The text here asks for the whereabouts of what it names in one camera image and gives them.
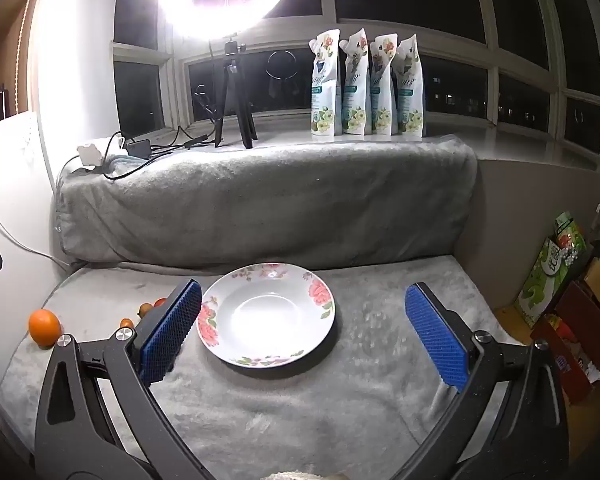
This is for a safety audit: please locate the floral white plate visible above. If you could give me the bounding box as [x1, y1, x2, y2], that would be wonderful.
[197, 262, 337, 368]

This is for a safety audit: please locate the floral refill pouch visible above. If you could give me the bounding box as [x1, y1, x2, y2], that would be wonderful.
[394, 34, 426, 138]
[340, 27, 372, 136]
[369, 34, 398, 137]
[310, 30, 342, 137]

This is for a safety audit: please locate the white cable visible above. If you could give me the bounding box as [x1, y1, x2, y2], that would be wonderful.
[0, 180, 76, 267]

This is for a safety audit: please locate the wooden shelf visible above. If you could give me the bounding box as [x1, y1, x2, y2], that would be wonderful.
[0, 0, 46, 128]

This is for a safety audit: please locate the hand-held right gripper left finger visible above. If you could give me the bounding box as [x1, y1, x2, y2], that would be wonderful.
[34, 280, 203, 480]

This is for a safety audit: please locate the white power adapter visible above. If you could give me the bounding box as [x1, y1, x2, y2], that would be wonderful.
[77, 142, 103, 167]

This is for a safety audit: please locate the white window frame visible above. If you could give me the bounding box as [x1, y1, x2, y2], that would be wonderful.
[112, 0, 600, 171]

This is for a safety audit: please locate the small tangerine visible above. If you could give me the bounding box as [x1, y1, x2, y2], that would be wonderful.
[28, 309, 62, 347]

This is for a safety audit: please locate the red cardboard box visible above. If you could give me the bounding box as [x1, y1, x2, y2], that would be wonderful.
[530, 280, 600, 406]

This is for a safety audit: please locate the grey covered cushion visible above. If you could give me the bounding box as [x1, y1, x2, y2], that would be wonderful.
[55, 135, 478, 268]

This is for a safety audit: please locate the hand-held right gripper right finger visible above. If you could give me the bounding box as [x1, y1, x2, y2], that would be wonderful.
[392, 282, 571, 480]

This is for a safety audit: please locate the green printed box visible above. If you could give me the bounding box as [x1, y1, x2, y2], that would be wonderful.
[514, 212, 588, 328]

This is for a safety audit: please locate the person's fluffy clothing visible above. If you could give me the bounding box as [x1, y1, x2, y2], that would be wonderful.
[265, 467, 353, 480]

